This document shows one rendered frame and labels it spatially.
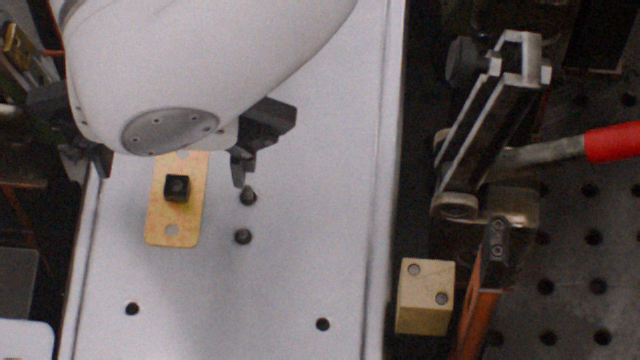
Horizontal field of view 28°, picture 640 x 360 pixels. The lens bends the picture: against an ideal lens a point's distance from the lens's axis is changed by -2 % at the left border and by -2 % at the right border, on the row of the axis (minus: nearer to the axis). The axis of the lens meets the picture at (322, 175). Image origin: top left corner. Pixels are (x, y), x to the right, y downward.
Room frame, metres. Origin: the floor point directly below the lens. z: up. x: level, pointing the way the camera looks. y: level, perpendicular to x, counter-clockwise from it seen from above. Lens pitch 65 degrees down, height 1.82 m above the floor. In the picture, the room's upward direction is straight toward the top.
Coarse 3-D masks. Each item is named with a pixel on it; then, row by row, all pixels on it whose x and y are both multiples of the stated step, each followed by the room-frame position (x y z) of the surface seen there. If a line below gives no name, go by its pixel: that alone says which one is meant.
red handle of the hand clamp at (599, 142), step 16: (608, 128) 0.36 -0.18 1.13; (624, 128) 0.36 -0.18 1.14; (544, 144) 0.36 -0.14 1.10; (560, 144) 0.36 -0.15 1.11; (576, 144) 0.36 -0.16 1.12; (592, 144) 0.35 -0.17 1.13; (608, 144) 0.35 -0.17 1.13; (624, 144) 0.35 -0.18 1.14; (512, 160) 0.36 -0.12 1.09; (528, 160) 0.36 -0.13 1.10; (544, 160) 0.35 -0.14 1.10; (560, 160) 0.35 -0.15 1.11; (576, 160) 0.35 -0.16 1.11; (592, 160) 0.35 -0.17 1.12; (608, 160) 0.34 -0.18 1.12; (496, 176) 0.35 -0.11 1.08; (512, 176) 0.35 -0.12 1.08
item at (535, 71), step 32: (512, 32) 0.38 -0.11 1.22; (448, 64) 0.36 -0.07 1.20; (480, 64) 0.36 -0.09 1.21; (512, 64) 0.36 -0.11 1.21; (544, 64) 0.36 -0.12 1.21; (480, 96) 0.37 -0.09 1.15; (512, 96) 0.34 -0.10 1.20; (480, 128) 0.34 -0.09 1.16; (512, 128) 0.34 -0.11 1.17; (448, 160) 0.37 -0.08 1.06; (480, 160) 0.34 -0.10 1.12
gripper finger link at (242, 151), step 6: (240, 120) 0.38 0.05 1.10; (246, 120) 0.38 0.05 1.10; (234, 144) 0.36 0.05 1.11; (240, 144) 0.36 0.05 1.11; (246, 144) 0.36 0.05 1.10; (228, 150) 0.36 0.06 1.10; (234, 150) 0.36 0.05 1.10; (240, 150) 0.36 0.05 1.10; (246, 150) 0.36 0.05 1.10; (252, 150) 0.36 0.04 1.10; (240, 156) 0.36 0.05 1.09; (246, 156) 0.36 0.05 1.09; (252, 156) 0.36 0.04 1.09
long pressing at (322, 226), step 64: (384, 0) 0.54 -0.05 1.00; (320, 64) 0.48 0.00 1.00; (384, 64) 0.48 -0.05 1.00; (320, 128) 0.43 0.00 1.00; (384, 128) 0.43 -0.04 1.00; (128, 192) 0.38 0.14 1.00; (256, 192) 0.38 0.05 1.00; (320, 192) 0.38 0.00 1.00; (384, 192) 0.38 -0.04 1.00; (128, 256) 0.33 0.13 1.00; (192, 256) 0.33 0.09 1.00; (256, 256) 0.33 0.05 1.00; (320, 256) 0.33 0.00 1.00; (384, 256) 0.33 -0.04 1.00; (64, 320) 0.28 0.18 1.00; (128, 320) 0.28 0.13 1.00; (192, 320) 0.28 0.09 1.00; (256, 320) 0.28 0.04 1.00; (384, 320) 0.28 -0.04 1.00
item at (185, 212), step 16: (160, 160) 0.40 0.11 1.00; (176, 160) 0.40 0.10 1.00; (192, 160) 0.40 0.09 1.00; (208, 160) 0.40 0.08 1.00; (160, 176) 0.39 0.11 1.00; (176, 176) 0.38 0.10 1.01; (192, 176) 0.39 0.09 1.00; (160, 192) 0.38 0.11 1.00; (176, 192) 0.37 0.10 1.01; (192, 192) 0.38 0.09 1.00; (160, 208) 0.36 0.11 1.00; (176, 208) 0.36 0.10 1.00; (192, 208) 0.36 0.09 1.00; (160, 224) 0.35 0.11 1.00; (176, 224) 0.35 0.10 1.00; (192, 224) 0.35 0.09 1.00; (160, 240) 0.34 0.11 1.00; (176, 240) 0.34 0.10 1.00; (192, 240) 0.34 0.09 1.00
